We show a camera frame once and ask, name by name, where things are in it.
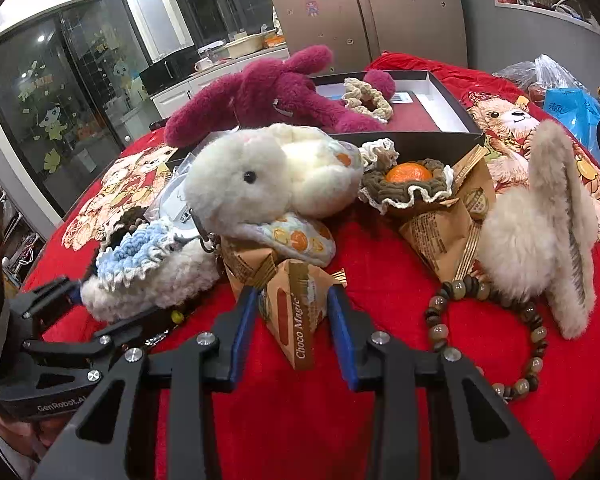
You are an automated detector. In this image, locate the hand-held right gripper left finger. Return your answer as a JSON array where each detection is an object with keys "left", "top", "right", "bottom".
[{"left": 32, "top": 285, "right": 260, "bottom": 480}]

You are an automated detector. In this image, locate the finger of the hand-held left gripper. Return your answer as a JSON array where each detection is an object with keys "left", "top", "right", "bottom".
[
  {"left": 10, "top": 277, "right": 84, "bottom": 320},
  {"left": 22, "top": 309, "right": 180, "bottom": 362}
]

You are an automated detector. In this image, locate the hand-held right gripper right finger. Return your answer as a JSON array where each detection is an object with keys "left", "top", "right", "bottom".
[{"left": 326, "top": 284, "right": 556, "bottom": 480}]

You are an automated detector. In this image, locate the triangular brown snack packet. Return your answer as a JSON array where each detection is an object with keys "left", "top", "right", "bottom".
[
  {"left": 220, "top": 235, "right": 281, "bottom": 301},
  {"left": 257, "top": 259, "right": 348, "bottom": 372}
]

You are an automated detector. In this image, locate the fluffy white hair claw clip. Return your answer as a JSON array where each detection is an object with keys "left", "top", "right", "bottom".
[{"left": 80, "top": 240, "right": 226, "bottom": 323}]

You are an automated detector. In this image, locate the blue crocheted scrunchie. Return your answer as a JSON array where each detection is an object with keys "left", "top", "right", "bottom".
[{"left": 96, "top": 222, "right": 181, "bottom": 291}]

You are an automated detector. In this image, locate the clear plastic packet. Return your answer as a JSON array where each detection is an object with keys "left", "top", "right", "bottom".
[{"left": 155, "top": 160, "right": 211, "bottom": 241}]

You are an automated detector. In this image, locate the black cardboard box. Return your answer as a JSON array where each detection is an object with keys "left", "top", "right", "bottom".
[{"left": 170, "top": 70, "right": 486, "bottom": 171}]

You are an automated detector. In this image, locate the person's left forearm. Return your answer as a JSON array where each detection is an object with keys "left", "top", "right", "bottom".
[{"left": 0, "top": 407, "right": 76, "bottom": 480}]

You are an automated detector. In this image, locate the dark brown scrunchie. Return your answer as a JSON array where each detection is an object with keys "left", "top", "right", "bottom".
[{"left": 107, "top": 205, "right": 153, "bottom": 241}]

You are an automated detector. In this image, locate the red printed blanket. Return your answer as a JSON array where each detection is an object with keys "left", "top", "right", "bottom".
[{"left": 20, "top": 52, "right": 600, "bottom": 480}]

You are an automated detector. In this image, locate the large brown snack packet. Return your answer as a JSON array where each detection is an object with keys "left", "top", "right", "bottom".
[{"left": 399, "top": 144, "right": 497, "bottom": 281}]

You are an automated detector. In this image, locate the white plush rabbit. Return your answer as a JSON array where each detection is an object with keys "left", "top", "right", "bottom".
[{"left": 184, "top": 122, "right": 366, "bottom": 268}]

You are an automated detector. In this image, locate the brown crocheted scrunchie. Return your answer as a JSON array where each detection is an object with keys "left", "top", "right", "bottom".
[{"left": 357, "top": 139, "right": 456, "bottom": 216}]

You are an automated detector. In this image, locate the tangerine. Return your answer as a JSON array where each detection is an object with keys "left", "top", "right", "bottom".
[{"left": 385, "top": 161, "right": 433, "bottom": 184}]

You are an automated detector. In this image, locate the sliding glass door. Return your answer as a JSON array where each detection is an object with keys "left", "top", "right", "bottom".
[{"left": 0, "top": 7, "right": 153, "bottom": 211}]

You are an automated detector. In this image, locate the beige plush rabbit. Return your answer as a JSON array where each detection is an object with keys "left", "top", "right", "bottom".
[{"left": 477, "top": 119, "right": 600, "bottom": 340}]

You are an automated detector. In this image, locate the white kitchen cabinet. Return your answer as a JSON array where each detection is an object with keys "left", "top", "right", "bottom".
[{"left": 150, "top": 45, "right": 291, "bottom": 118}]

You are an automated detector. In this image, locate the magenta plush rabbit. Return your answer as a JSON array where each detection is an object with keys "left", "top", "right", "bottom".
[{"left": 164, "top": 44, "right": 397, "bottom": 148}]

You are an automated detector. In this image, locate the black microwave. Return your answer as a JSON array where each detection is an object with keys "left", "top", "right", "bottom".
[{"left": 139, "top": 57, "right": 201, "bottom": 95}]

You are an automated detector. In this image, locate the cream crocheted scrunchie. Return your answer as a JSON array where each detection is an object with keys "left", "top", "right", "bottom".
[{"left": 342, "top": 77, "right": 392, "bottom": 121}]

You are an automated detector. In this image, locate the cream basin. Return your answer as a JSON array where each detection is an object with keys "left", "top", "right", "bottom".
[{"left": 223, "top": 32, "right": 283, "bottom": 59}]

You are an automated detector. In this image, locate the clear plastic bag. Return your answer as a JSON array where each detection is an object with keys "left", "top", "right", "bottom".
[{"left": 492, "top": 54, "right": 576, "bottom": 103}]

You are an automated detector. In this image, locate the blue plastic bag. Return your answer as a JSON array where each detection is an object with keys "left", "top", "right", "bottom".
[{"left": 544, "top": 87, "right": 600, "bottom": 158}]

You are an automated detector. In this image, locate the steel refrigerator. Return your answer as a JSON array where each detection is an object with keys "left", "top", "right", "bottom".
[{"left": 256, "top": 0, "right": 468, "bottom": 75}]

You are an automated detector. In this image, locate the wire storage rack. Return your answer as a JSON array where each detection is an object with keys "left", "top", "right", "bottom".
[{"left": 0, "top": 180, "right": 43, "bottom": 286}]

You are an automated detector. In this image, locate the brown bead bracelet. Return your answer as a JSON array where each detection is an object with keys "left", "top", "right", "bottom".
[{"left": 424, "top": 275, "right": 550, "bottom": 402}]

